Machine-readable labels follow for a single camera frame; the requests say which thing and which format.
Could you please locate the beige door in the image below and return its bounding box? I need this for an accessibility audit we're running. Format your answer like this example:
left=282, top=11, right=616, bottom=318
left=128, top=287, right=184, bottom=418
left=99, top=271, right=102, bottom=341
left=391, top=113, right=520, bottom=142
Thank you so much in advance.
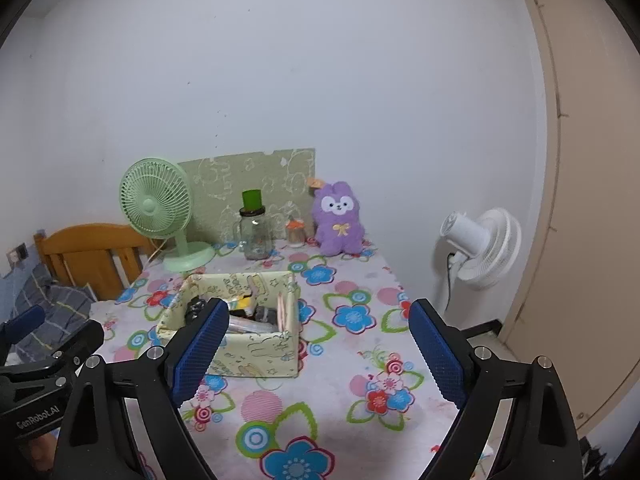
left=500, top=0, right=640, bottom=436

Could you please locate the green cartoon print board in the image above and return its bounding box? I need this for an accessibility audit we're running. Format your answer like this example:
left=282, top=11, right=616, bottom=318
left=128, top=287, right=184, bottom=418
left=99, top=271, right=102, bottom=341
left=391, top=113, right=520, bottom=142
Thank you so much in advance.
left=177, top=148, right=317, bottom=243

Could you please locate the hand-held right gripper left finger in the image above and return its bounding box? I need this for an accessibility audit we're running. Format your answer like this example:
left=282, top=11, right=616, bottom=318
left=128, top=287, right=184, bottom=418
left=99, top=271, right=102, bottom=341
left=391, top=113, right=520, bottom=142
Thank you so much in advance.
left=59, top=297, right=231, bottom=480

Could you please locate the white floor fan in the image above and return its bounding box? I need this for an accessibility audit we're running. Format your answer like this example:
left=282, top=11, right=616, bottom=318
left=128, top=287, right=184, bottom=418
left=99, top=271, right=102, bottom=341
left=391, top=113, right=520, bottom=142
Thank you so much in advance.
left=440, top=208, right=522, bottom=289

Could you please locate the yellow cartoon storage box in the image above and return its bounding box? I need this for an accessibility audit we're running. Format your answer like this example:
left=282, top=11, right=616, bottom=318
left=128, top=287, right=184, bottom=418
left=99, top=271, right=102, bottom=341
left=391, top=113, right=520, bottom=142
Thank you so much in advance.
left=156, top=271, right=302, bottom=378

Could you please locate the purple plush toy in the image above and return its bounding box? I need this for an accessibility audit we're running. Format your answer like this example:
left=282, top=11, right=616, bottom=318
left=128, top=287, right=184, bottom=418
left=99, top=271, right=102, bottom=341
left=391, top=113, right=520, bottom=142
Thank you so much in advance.
left=307, top=177, right=366, bottom=257

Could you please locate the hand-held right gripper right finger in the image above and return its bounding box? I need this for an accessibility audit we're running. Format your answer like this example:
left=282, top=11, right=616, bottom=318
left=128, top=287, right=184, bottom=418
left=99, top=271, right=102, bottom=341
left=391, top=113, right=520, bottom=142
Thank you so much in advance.
left=408, top=298, right=586, bottom=480

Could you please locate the white tissue pack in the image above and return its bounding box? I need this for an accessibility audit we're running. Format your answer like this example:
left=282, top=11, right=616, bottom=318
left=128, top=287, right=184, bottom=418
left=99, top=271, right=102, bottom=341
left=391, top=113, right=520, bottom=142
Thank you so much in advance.
left=225, top=316, right=276, bottom=333

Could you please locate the glass jar with green lid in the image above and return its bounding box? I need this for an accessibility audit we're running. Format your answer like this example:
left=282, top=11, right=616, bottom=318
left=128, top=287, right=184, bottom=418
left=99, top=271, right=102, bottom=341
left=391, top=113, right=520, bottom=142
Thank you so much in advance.
left=235, top=190, right=274, bottom=261

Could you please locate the person's left hand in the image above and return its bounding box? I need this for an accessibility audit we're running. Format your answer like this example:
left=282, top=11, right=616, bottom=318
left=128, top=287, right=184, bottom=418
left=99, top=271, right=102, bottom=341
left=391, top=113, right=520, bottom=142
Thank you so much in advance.
left=27, top=435, right=61, bottom=473

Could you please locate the floral tablecloth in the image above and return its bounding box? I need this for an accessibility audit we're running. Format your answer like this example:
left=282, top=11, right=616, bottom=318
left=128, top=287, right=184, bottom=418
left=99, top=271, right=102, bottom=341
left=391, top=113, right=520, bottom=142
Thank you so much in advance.
left=87, top=240, right=506, bottom=480

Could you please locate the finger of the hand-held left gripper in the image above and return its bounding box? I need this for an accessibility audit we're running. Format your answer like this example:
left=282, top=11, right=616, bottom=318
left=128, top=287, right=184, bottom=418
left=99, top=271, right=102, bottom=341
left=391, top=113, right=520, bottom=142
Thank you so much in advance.
left=0, top=320, right=105, bottom=378
left=0, top=305, right=47, bottom=348

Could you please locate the green desk fan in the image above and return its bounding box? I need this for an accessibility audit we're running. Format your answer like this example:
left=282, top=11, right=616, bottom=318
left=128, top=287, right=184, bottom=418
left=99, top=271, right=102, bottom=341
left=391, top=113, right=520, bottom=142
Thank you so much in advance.
left=119, top=158, right=216, bottom=274

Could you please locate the black fan cable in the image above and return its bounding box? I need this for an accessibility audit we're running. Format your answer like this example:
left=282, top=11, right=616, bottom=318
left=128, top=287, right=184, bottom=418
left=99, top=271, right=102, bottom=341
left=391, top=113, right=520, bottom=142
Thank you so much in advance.
left=444, top=255, right=458, bottom=311

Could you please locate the wooden bed headboard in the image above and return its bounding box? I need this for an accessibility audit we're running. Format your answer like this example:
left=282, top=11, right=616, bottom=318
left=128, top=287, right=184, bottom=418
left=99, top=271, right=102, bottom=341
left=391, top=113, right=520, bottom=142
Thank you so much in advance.
left=34, top=223, right=161, bottom=302

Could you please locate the grey plaid pillow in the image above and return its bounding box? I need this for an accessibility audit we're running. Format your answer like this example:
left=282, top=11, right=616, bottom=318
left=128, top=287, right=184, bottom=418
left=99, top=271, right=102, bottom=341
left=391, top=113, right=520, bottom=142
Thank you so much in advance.
left=12, top=265, right=96, bottom=356

